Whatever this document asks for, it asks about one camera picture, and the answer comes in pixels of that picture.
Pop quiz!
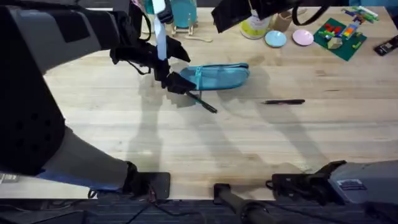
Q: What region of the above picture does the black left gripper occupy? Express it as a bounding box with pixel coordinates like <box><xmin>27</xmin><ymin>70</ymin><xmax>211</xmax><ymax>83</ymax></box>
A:
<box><xmin>104</xmin><ymin>11</ymin><xmax>197</xmax><ymax>95</ymax></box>

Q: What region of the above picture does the teal zip bag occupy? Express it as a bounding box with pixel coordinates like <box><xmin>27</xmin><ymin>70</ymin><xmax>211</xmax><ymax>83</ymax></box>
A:
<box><xmin>179</xmin><ymin>62</ymin><xmax>251</xmax><ymax>91</ymax></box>

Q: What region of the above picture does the black pen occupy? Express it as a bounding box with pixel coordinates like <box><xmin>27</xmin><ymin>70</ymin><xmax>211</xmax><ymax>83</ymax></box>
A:
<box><xmin>261</xmin><ymin>98</ymin><xmax>306</xmax><ymax>105</ymax></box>
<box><xmin>185</xmin><ymin>91</ymin><xmax>218</xmax><ymax>114</ymax></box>

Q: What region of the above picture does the left wrist upright plate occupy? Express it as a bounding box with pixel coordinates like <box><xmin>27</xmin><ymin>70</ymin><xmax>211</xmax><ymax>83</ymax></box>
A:
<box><xmin>151</xmin><ymin>0</ymin><xmax>168</xmax><ymax>61</ymax></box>

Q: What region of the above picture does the wooden spoon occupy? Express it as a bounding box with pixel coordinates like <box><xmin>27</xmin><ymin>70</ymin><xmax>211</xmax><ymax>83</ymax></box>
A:
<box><xmin>185</xmin><ymin>34</ymin><xmax>214</xmax><ymax>44</ymax></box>

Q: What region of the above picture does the wooden cup stand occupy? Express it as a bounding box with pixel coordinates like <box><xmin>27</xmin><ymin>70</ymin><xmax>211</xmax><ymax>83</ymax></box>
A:
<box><xmin>170</xmin><ymin>22</ymin><xmax>195</xmax><ymax>36</ymax></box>

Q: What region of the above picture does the teal cup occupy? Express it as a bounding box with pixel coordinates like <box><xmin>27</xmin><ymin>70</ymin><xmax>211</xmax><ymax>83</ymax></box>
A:
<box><xmin>169</xmin><ymin>0</ymin><xmax>198</xmax><ymax>29</ymax></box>

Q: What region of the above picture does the black right wrist upright plate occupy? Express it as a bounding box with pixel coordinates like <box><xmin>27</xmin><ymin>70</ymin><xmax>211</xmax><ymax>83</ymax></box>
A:
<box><xmin>211</xmin><ymin>0</ymin><xmax>253</xmax><ymax>34</ymax></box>

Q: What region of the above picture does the yellow and white tub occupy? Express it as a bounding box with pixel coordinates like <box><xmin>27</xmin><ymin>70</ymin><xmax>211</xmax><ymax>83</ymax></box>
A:
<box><xmin>239</xmin><ymin>9</ymin><xmax>275</xmax><ymax>40</ymax></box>

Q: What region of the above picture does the light blue plate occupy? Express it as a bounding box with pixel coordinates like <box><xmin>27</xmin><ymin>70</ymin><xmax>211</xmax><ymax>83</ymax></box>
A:
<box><xmin>264</xmin><ymin>30</ymin><xmax>287</xmax><ymax>49</ymax></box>

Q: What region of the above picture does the brown cardboard cup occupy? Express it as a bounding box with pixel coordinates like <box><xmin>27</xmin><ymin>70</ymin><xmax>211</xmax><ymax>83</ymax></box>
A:
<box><xmin>272</xmin><ymin>11</ymin><xmax>295</xmax><ymax>33</ymax></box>

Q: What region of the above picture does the pink plate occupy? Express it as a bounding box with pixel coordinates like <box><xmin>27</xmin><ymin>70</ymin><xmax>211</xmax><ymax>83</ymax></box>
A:
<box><xmin>292</xmin><ymin>29</ymin><xmax>315</xmax><ymax>47</ymax></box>

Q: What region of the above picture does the green board with toy blocks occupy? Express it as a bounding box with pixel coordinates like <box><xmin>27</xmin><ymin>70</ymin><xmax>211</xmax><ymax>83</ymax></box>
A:
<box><xmin>313</xmin><ymin>17</ymin><xmax>368</xmax><ymax>62</ymax></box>

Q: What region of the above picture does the heap of colourful toy blocks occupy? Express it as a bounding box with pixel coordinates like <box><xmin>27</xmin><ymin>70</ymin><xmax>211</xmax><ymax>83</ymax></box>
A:
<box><xmin>340</xmin><ymin>5</ymin><xmax>380</xmax><ymax>26</ymax></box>

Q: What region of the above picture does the black handheld device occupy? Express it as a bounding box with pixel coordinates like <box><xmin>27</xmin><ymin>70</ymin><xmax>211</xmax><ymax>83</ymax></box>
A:
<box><xmin>373</xmin><ymin>34</ymin><xmax>398</xmax><ymax>57</ymax></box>

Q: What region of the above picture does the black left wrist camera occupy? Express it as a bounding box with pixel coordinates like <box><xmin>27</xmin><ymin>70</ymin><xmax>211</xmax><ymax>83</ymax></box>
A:
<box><xmin>128</xmin><ymin>2</ymin><xmax>152</xmax><ymax>42</ymax></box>

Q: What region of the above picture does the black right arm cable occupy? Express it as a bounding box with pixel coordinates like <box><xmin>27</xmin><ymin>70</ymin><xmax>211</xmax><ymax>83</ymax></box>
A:
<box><xmin>291</xmin><ymin>5</ymin><xmax>331</xmax><ymax>27</ymax></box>

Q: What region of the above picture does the black mount post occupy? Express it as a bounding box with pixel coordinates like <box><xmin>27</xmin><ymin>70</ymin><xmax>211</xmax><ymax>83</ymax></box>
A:
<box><xmin>213</xmin><ymin>183</ymin><xmax>280</xmax><ymax>224</ymax></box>

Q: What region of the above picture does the black rail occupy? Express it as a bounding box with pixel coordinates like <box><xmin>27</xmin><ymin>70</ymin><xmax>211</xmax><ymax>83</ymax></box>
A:
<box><xmin>0</xmin><ymin>198</ymin><xmax>398</xmax><ymax>224</ymax></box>

